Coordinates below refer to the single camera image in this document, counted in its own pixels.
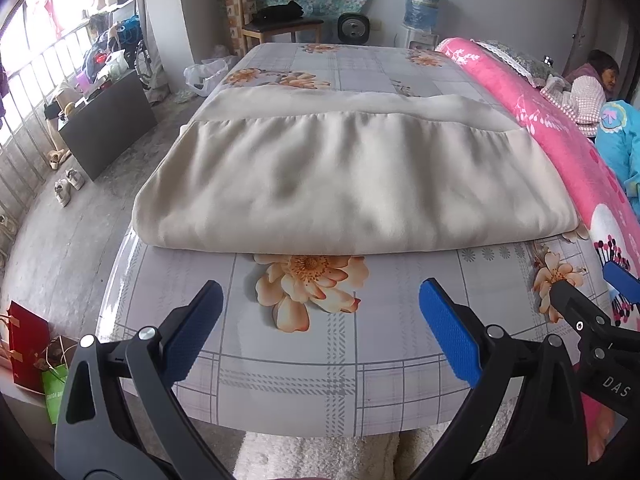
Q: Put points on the white plastic bag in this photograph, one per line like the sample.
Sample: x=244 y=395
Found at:
x=203 y=78

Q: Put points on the beige zip jacket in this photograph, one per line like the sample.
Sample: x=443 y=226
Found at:
x=271 y=170

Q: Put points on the dark grey cabinet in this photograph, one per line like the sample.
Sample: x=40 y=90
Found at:
x=98 y=133

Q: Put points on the green paper bag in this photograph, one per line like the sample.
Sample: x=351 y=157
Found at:
x=53 y=382

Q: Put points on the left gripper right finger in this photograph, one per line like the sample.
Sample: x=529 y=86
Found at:
x=523 y=416

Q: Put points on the black bag on chair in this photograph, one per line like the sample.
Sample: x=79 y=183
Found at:
x=279 y=13

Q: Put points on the metal balcony railing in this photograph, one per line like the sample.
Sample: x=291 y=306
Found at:
x=25 y=142

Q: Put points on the woman in checked jacket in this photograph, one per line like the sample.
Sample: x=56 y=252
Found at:
x=581 y=95

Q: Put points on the blue water bottle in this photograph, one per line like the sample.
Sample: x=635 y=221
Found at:
x=421 y=14

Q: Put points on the wooden chair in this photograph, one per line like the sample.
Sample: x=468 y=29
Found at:
x=249 y=25

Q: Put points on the pink floral blanket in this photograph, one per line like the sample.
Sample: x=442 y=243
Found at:
x=600 y=203

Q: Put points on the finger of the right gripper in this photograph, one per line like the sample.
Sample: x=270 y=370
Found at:
x=622 y=281

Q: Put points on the right white shoe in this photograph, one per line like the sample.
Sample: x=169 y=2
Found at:
x=75 y=178

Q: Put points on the floral grey bed sheet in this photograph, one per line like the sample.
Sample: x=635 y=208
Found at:
x=331 y=346

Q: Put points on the child in blue jacket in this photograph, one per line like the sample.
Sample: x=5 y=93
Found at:
x=618 y=144

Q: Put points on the grey lace pillow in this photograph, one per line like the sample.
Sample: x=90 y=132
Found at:
x=534 y=71

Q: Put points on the white water dispenser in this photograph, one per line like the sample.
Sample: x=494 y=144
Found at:
x=419 y=39

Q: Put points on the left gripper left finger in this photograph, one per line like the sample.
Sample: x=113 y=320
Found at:
x=95 y=437

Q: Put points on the red paper bag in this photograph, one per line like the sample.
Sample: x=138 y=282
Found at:
x=29 y=336

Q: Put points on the person's right hand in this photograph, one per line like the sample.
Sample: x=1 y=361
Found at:
x=602 y=426

